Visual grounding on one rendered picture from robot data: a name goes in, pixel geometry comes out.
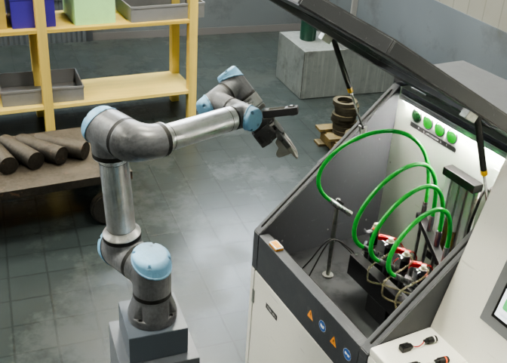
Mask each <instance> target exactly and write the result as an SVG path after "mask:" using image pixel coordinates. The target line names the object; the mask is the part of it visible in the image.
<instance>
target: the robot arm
mask: <svg viewBox="0 0 507 363"><path fill-rule="evenodd" d="M217 80H218V81H219V84H218V85H217V86H216V87H215V88H213V89H212V90H210V91H209V92H208V93H206V94H204V95H203V97H202V98H200V99H199V100H198V101H197V103H196V109H197V111H198V113H199V115H194V116H192V117H188V118H184V119H181V120H178V121H175V122H170V123H167V124H164V123H162V122H156V123H154V124H147V123H142V122H139V121H137V120H135V119H134V118H131V117H130V116H128V115H125V114H124V113H122V112H119V111H118V110H117V109H116V108H112V107H110V106H98V107H96V108H94V109H92V110H91V111H90V112H89V113H88V114H87V116H86V117H85V118H84V120H83V122H82V124H81V134H82V136H83V138H84V139H85V140H86V141H87V142H89V143H90V144H91V153H92V158H93V160H94V161H96V162H98V163H99V169H100V180H101V186H102V193H103V204H104V211H105V217H106V228H105V229H104V230H103V233H102V234H101V235H100V237H101V238H100V239H99V240H98V243H97V250H98V253H99V255H100V257H101V258H102V259H103V260H104V262H105V263H107V264H108V265H110V266H112V267H113V268H114V269H116V270H117V271H118V272H120V273H121V274H122V275H123V276H125V277H126V278H128V279H129V280H130V281H131V282H132V284H133V296H132V298H131V301H130V304H129V306H128V320H129V322H130V323H131V324H132V325H133V326H134V327H135V328H138V329H140V330H144V331H159V330H161V329H164V328H167V327H168V326H170V325H172V324H173V323H174V321H175V320H176V318H177V305H176V303H175V301H174V298H173V296H172V293H171V270H172V262H171V255H170V253H169V251H168V250H167V248H165V247H164V246H162V245H160V244H158V243H155V244H153V243H152V242H145V243H144V242H143V240H142V236H141V228H140V226H139V225H138V224H136V223H135V218H134V203H133V196H132V188H131V173H130V165H129V162H147V161H151V160H156V159H159V158H164V157H166V156H168V155H170V154H171V153H172V152H173V150H175V149H179V148H182V147H184V146H188V145H191V144H193V143H198V142H201V141H203V140H207V139H210V138H212V137H217V136H220V135H222V134H226V133H229V132H231V131H235V130H238V129H241V128H243V129H244V130H246V131H252V135H253V136H254V138H255V139H256V140H257V142H258V143H259V144H260V145H261V147H262V148H263V147H265V146H267V145H269V144H270V143H272V142H273V140H274V139H275V138H277V140H276V141H275V143H276V145H277V146H278V150H277V152H276V155H277V157H279V158H281V157H283V156H286V155H289V154H292V155H293V156H294V157H295V158H296V159H298V152H297V149H296V148H295V146H294V145H293V143H292V141H291V140H290V138H289V136H288V135H287V133H286V132H285V131H284V129H283V127H282V126H281V124H280V123H279V122H278V121H277V120H276V119H275V117H280V116H288V115H290V116H294V115H297V114H298V113H299V106H298V105H289V106H279V107H272V108H265V109H264V110H263V111H262V110H261V109H262V108H264V107H265V106H266V105H265V104H264V103H262V101H263V100H262V99H261V98H260V96H259V95H258V93H257V92H256V91H255V90H254V89H253V87H252V86H251V85H250V83H249V82H248V81H247V79H246V78H245V77H244V75H243V74H242V73H241V71H240V70H239V69H238V68H237V67H236V66H231V67H230V68H228V69H227V70H226V71H225V72H224V73H222V74H221V75H220V76H218V78H217Z"/></svg>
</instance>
